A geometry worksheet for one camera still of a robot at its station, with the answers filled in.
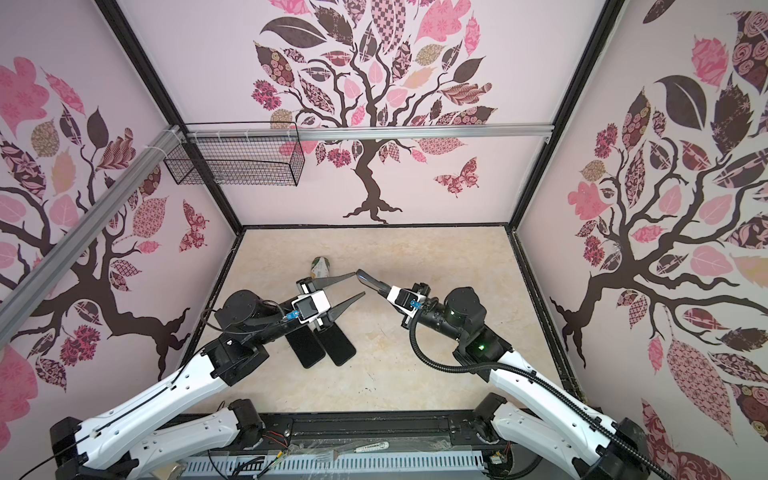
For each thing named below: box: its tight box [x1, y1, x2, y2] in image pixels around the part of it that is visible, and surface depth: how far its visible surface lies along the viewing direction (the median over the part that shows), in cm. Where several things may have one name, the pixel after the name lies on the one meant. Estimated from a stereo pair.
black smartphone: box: [314, 322, 357, 366], surface depth 90 cm
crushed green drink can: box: [310, 256, 330, 279], surface depth 103 cm
